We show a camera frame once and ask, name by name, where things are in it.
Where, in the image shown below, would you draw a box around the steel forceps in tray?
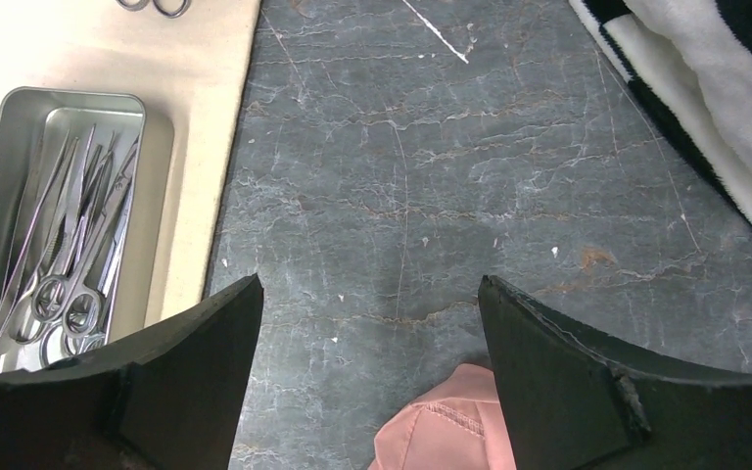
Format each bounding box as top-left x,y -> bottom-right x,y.
0,127 -> 106,354

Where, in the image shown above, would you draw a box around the metal instrument tray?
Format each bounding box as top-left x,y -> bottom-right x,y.
0,87 -> 173,373

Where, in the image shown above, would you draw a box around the beige cloth wrap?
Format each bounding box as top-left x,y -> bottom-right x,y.
0,1 -> 259,323

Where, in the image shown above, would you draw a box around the black white checkered pillow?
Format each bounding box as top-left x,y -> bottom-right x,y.
572,1 -> 752,226

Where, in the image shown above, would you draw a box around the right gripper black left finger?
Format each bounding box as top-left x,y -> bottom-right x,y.
0,275 -> 264,469

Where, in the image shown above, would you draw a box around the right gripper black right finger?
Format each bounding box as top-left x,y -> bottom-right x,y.
478,275 -> 752,469

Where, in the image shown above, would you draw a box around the pink crumpled cloth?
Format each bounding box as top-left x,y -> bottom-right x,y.
369,363 -> 516,469

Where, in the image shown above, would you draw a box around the steel scissors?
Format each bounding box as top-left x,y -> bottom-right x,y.
29,138 -> 140,366
116,0 -> 192,20

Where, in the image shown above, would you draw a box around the steel scissors in tray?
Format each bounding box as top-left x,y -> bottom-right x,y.
29,138 -> 140,366

